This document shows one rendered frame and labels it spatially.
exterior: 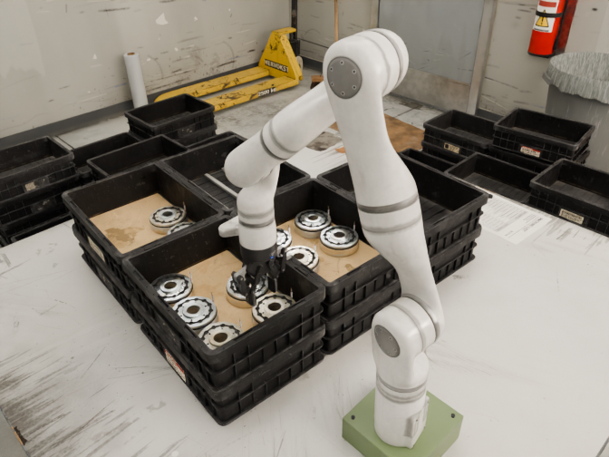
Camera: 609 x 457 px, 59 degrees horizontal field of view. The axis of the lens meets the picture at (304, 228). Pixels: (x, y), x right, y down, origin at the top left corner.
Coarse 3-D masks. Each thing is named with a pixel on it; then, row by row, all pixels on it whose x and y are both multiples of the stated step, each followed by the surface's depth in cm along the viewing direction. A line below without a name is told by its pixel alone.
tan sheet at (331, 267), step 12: (300, 240) 147; (312, 240) 147; (360, 240) 146; (360, 252) 142; (372, 252) 142; (324, 264) 138; (336, 264) 138; (348, 264) 138; (360, 264) 138; (324, 276) 134; (336, 276) 134
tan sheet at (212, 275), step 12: (228, 252) 143; (204, 264) 139; (216, 264) 139; (228, 264) 139; (240, 264) 139; (192, 276) 135; (204, 276) 135; (216, 276) 135; (228, 276) 135; (204, 288) 131; (216, 288) 131; (216, 300) 127; (228, 312) 124; (240, 312) 124; (252, 324) 121
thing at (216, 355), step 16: (208, 224) 136; (176, 240) 132; (128, 256) 126; (128, 272) 123; (304, 272) 120; (144, 288) 117; (320, 288) 115; (160, 304) 112; (304, 304) 112; (176, 320) 108; (272, 320) 108; (288, 320) 110; (192, 336) 104; (240, 336) 104; (256, 336) 106; (208, 352) 101; (224, 352) 101
